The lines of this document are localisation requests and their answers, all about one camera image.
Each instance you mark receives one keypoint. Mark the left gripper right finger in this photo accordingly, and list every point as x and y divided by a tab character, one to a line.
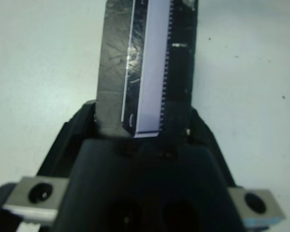
205	135

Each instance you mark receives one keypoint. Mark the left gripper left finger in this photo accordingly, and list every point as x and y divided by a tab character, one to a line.
67	140

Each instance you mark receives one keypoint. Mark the black printed box lid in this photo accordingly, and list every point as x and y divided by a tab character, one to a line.
154	72

